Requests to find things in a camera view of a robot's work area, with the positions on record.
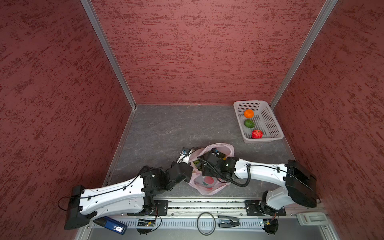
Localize pink plastic bag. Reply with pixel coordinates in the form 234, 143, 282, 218
188, 143, 235, 196

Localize red apple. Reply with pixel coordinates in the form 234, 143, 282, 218
252, 130, 264, 139

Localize white plastic basket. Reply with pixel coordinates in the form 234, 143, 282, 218
233, 101, 284, 144

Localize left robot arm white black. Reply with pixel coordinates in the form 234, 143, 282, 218
64, 162, 194, 230

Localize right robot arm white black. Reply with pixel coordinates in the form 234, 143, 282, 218
194, 149, 320, 216

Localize green lime fruit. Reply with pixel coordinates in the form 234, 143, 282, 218
244, 119, 255, 129

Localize orange fruit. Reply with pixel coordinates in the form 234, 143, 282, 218
244, 109, 255, 119

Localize black grey stapler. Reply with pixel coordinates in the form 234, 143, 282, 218
218, 215, 240, 228

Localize left circuit board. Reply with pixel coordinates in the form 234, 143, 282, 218
137, 219, 156, 228

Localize circuit board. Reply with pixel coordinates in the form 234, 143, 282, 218
263, 219, 279, 235
137, 219, 156, 228

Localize right circuit board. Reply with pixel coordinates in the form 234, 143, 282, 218
263, 219, 279, 235

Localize blue black device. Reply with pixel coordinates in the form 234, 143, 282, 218
93, 217, 128, 235

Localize white plastic holder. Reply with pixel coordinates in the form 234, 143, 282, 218
297, 212, 329, 226

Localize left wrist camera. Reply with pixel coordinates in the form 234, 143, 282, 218
178, 148, 191, 163

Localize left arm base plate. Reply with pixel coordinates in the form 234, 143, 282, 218
126, 200, 169, 217

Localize aluminium front rail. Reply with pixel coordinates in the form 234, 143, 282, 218
75, 198, 340, 240

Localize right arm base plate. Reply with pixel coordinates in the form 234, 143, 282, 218
245, 200, 287, 217

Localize black ring cable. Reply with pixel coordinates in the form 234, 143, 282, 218
196, 211, 217, 236

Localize left aluminium corner post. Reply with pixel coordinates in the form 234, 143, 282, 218
80, 0, 137, 111

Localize aluminium corner post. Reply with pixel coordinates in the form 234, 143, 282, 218
80, 0, 137, 111
270, 0, 338, 109

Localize right aluminium corner post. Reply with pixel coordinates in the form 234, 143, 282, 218
270, 0, 338, 109

